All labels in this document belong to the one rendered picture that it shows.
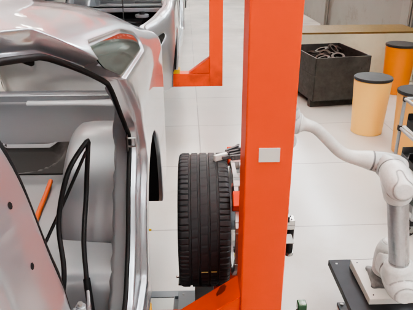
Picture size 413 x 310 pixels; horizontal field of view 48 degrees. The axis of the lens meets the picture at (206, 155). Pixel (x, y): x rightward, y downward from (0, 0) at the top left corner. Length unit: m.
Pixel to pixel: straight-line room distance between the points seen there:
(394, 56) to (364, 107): 1.95
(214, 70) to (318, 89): 1.64
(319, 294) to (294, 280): 0.21
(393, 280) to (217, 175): 1.07
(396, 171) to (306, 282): 1.34
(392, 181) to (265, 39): 1.08
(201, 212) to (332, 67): 4.88
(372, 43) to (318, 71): 1.82
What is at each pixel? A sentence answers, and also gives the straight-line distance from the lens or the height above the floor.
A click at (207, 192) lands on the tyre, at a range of 2.07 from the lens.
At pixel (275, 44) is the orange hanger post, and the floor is 1.83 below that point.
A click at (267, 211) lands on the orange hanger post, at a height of 1.25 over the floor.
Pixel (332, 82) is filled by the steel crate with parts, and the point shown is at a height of 0.38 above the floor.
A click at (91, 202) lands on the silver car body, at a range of 1.94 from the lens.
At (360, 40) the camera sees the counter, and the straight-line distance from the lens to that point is 8.15.
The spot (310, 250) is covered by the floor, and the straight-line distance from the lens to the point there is 3.69.
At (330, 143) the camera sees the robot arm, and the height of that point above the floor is 1.23.
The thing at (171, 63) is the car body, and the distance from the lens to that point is 4.84.
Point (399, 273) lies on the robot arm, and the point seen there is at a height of 0.60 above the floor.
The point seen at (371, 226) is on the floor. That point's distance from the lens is 4.09.
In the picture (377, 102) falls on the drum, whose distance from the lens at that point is 5.80.
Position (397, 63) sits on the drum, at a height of 0.49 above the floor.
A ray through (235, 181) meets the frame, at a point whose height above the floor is 1.11.
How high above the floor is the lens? 2.10
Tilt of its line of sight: 24 degrees down
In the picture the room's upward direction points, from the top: straight up
